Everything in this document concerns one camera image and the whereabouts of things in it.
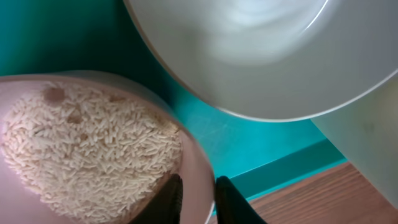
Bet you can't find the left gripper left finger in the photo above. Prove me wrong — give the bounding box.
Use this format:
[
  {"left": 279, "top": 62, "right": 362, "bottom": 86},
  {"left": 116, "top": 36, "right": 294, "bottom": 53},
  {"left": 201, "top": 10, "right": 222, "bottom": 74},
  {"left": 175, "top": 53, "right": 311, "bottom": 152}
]
[{"left": 129, "top": 174, "right": 183, "bottom": 224}]

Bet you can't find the pink bowl with rice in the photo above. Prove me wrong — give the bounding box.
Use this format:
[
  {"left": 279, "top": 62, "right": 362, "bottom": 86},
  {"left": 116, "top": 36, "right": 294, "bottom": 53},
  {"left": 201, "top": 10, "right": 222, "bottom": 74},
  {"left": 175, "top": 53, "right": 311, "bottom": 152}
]
[{"left": 1, "top": 70, "right": 215, "bottom": 223}]

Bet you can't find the teal serving tray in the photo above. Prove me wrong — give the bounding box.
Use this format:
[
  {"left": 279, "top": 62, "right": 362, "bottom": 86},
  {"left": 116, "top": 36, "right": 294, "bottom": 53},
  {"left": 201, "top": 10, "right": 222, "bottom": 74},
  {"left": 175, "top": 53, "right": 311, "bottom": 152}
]
[{"left": 1, "top": 0, "right": 345, "bottom": 200}]

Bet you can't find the grey-green bowl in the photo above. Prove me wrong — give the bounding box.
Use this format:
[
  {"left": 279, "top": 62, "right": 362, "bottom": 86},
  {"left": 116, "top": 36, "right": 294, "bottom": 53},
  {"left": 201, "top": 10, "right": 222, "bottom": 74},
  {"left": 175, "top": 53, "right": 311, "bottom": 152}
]
[{"left": 125, "top": 0, "right": 397, "bottom": 122}]

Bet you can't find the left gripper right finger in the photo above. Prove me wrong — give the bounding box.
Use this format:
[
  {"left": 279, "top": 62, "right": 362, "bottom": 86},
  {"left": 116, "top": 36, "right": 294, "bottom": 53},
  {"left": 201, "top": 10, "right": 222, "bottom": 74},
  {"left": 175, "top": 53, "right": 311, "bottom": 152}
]
[{"left": 215, "top": 176, "right": 267, "bottom": 224}]

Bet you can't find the white paper cup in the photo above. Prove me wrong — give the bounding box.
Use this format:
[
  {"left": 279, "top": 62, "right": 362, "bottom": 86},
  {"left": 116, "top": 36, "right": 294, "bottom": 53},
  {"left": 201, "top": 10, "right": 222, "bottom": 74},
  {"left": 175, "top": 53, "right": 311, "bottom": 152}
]
[{"left": 312, "top": 77, "right": 397, "bottom": 207}]

